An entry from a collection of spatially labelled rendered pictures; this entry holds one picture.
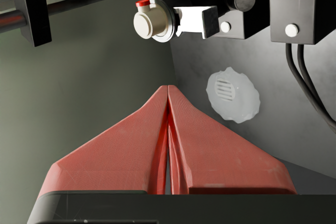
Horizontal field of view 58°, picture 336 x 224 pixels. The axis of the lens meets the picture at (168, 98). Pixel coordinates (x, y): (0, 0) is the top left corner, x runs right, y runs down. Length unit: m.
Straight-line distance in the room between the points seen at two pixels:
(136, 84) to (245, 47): 0.20
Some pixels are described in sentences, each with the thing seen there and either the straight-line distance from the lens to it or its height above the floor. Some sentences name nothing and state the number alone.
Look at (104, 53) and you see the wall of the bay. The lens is 0.50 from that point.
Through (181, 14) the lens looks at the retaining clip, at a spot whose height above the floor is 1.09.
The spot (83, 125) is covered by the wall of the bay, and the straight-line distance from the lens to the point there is 0.51.
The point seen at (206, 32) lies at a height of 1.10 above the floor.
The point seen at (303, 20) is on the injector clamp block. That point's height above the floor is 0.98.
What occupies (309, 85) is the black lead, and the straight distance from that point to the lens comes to 0.26.
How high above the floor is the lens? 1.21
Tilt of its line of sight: 35 degrees down
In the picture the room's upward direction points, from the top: 121 degrees counter-clockwise
